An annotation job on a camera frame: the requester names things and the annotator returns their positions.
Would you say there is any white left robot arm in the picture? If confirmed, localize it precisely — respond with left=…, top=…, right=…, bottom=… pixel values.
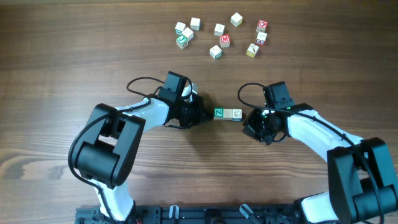
left=68, top=72, right=212, bottom=223

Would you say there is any blue-sided white block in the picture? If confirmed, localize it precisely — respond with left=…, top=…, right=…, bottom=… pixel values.
left=233, top=109, right=243, bottom=121

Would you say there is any green V letter block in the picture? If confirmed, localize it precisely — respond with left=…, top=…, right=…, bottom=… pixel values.
left=175, top=22, right=187, bottom=35

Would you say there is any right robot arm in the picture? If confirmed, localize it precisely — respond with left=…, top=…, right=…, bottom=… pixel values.
left=243, top=82, right=397, bottom=223

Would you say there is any plain cream wooden block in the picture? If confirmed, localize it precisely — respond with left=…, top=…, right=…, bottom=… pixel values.
left=230, top=12, right=243, bottom=27

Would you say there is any red U letter block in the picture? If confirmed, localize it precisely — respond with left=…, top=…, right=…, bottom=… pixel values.
left=223, top=108, right=233, bottom=120

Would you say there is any green J letter block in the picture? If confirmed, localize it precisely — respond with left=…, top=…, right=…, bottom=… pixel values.
left=176, top=35, right=188, bottom=49

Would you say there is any white yellow-edged block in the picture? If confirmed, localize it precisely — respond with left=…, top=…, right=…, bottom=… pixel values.
left=182, top=27, right=194, bottom=41

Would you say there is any white block red drawing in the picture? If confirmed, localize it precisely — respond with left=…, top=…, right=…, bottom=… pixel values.
left=214, top=24, right=225, bottom=37

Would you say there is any plain white wooden block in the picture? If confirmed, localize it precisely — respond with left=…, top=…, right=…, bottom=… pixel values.
left=190, top=17, right=201, bottom=30

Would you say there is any red Q letter block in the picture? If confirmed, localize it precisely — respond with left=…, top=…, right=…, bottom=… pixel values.
left=256, top=20, right=268, bottom=32

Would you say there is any white block red A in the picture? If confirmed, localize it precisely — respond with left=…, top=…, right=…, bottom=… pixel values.
left=256, top=32, right=267, bottom=45

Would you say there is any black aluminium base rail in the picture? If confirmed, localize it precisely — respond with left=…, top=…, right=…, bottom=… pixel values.
left=74, top=203, right=312, bottom=224

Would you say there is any white block number nine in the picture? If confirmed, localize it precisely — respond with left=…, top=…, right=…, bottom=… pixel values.
left=210, top=45, right=223, bottom=60

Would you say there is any red M letter block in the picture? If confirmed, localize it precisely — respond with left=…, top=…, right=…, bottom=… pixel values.
left=220, top=34, right=231, bottom=48

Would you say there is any green Z letter block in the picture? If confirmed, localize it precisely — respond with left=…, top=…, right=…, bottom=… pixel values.
left=213, top=108, right=224, bottom=120

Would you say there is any yellow K letter block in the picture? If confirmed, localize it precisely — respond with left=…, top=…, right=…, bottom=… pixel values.
left=246, top=44, right=259, bottom=58

